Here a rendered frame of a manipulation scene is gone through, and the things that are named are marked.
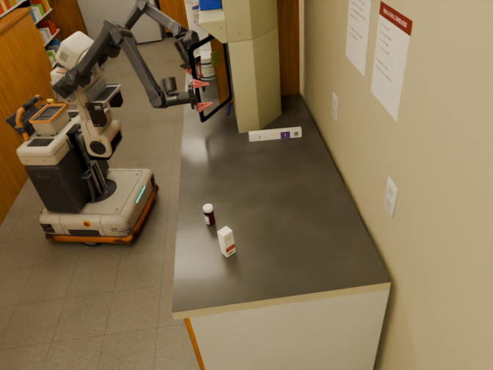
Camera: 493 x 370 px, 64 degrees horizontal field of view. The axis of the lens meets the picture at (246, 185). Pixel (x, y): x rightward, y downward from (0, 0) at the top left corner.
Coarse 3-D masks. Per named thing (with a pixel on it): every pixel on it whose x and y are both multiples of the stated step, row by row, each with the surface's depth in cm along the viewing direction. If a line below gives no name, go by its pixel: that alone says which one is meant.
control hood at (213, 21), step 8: (200, 16) 179; (208, 16) 177; (216, 16) 176; (200, 24) 171; (208, 24) 171; (216, 24) 172; (224, 24) 172; (216, 32) 174; (224, 32) 174; (224, 40) 176
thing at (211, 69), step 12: (204, 48) 193; (216, 48) 202; (204, 60) 195; (216, 60) 204; (192, 72) 190; (204, 72) 198; (216, 72) 207; (216, 84) 210; (204, 96) 203; (216, 96) 213; (228, 96) 223
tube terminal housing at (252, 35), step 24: (240, 0) 167; (264, 0) 175; (240, 24) 173; (264, 24) 180; (240, 48) 179; (264, 48) 186; (240, 72) 186; (264, 72) 192; (240, 96) 193; (264, 96) 199; (240, 120) 201; (264, 120) 206
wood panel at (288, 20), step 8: (280, 0) 203; (288, 0) 203; (296, 0) 204; (280, 8) 205; (288, 8) 206; (296, 8) 206; (280, 16) 208; (288, 16) 208; (296, 16) 209; (280, 24) 210; (288, 24) 211; (296, 24) 211; (208, 32) 209; (280, 32) 213; (288, 32) 213; (296, 32) 214; (280, 40) 215; (288, 40) 216; (296, 40) 216; (280, 48) 218; (288, 48) 219; (296, 48) 219; (280, 56) 221; (288, 56) 221; (296, 56) 222; (280, 64) 224; (288, 64) 224; (296, 64) 224; (280, 72) 226; (288, 72) 227; (296, 72) 227; (280, 80) 229; (288, 80) 230; (296, 80) 230; (280, 88) 233; (288, 88) 233; (296, 88) 234
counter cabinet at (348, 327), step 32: (192, 320) 126; (224, 320) 128; (256, 320) 130; (288, 320) 132; (320, 320) 134; (352, 320) 136; (224, 352) 140; (256, 352) 142; (288, 352) 144; (320, 352) 147; (352, 352) 149
